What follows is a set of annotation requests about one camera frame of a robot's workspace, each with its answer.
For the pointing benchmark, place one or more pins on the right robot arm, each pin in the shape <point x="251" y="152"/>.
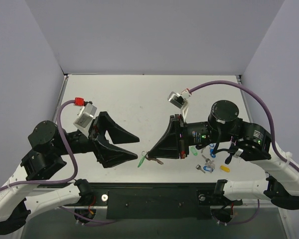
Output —
<point x="245" y="140"/>

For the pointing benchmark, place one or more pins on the blue tag key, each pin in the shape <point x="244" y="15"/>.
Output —
<point x="205" y="168"/>

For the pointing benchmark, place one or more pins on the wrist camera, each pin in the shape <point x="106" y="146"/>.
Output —
<point x="180" y="101"/>
<point x="84" y="118"/>

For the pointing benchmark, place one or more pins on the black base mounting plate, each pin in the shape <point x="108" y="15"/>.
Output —
<point x="159" y="200"/>

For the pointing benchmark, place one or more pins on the silver key cluster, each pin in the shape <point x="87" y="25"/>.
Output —
<point x="208" y="162"/>

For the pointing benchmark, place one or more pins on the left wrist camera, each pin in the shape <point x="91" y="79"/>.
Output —
<point x="84" y="118"/>

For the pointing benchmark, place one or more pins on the yellow key tag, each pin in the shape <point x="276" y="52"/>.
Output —
<point x="224" y="168"/>

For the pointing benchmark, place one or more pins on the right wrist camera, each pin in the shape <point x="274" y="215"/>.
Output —
<point x="180" y="101"/>

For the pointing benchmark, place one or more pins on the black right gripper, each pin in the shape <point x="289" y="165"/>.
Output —
<point x="180" y="137"/>

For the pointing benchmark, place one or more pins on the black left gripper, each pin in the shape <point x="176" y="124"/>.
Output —
<point x="94" y="139"/>

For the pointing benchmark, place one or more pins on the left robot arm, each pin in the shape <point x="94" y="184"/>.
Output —
<point x="40" y="164"/>

